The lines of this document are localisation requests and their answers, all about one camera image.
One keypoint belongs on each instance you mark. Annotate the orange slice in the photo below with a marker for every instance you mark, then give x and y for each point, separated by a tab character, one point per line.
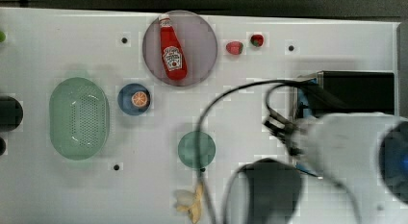
140	99

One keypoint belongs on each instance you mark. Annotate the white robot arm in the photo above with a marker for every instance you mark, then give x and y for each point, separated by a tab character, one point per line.
272	192

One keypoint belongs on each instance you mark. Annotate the green round plate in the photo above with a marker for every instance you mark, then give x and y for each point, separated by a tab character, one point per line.
196	150

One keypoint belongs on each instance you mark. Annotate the small black knob left edge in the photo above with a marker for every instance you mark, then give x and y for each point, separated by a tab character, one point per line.
2	146

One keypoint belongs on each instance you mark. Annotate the red ketchup bottle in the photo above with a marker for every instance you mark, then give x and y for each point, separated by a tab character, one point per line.
172	54

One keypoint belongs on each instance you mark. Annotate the grey round plate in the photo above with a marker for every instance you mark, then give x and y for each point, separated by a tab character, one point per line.
198	41

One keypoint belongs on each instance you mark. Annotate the green object left edge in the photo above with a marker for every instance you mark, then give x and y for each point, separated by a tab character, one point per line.
2	36

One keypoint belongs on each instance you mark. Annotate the green perforated basket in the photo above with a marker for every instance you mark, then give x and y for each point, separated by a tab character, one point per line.
79	118

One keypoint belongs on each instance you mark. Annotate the red strawberry toy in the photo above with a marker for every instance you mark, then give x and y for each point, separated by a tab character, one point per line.
234	47

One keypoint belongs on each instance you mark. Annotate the black round object left edge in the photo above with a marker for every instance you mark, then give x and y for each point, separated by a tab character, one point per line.
11	113

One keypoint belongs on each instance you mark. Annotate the blue small bowl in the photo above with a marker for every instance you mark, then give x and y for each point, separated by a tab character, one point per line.
124	99

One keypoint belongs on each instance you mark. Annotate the peeled banana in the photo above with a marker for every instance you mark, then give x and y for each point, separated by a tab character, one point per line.
190	202

